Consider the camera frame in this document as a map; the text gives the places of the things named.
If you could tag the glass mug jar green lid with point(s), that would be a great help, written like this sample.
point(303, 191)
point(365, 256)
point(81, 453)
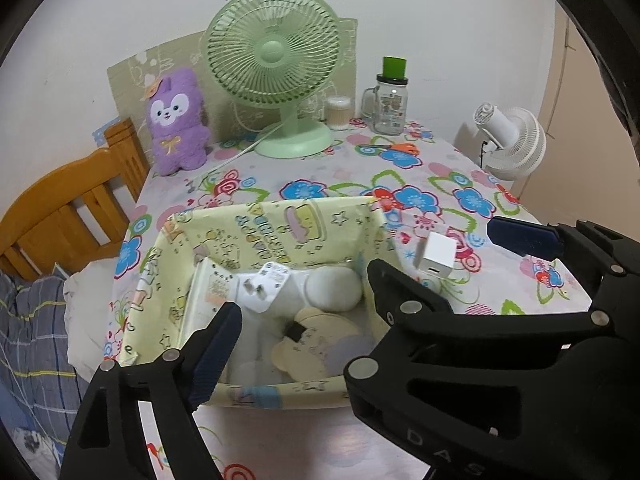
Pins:
point(387, 110)

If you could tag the cotton swab container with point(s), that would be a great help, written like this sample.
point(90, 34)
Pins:
point(338, 115)

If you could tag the purple plush toy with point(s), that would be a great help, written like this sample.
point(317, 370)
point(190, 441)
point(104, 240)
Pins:
point(175, 145)

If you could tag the white flat box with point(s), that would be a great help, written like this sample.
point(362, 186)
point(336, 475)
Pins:
point(207, 295)

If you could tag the white clip fan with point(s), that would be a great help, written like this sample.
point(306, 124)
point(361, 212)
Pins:
point(520, 145)

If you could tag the white bedding cloth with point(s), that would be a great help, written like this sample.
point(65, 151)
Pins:
point(85, 310)

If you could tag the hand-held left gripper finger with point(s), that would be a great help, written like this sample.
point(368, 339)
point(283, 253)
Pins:
point(215, 355)

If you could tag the blue plaid blanket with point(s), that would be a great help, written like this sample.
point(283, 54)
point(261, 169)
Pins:
point(35, 340)

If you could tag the floral tablecloth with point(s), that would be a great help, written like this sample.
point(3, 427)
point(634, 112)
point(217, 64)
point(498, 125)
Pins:
point(340, 185)

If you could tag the wooden bed headboard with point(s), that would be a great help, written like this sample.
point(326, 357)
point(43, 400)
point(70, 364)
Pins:
point(65, 200)

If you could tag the white patterned cloth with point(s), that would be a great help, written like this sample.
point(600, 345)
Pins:
point(32, 442)

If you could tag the green desk fan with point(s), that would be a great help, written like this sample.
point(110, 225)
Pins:
point(272, 52)

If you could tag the light blue wall sticker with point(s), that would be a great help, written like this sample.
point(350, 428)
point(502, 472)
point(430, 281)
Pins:
point(102, 132)

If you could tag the white plug charger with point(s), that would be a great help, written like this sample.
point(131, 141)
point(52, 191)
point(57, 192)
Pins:
point(265, 287)

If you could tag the white cube charger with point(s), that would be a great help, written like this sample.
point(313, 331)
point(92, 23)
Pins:
point(437, 255)

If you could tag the beige door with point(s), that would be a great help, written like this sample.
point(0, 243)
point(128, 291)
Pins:
point(565, 135)

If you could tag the yellow printed fabric storage box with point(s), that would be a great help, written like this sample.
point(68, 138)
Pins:
point(240, 225)

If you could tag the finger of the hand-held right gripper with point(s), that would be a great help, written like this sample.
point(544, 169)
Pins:
point(525, 237)
point(395, 290)

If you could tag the small black block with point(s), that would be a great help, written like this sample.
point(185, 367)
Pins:
point(295, 332)

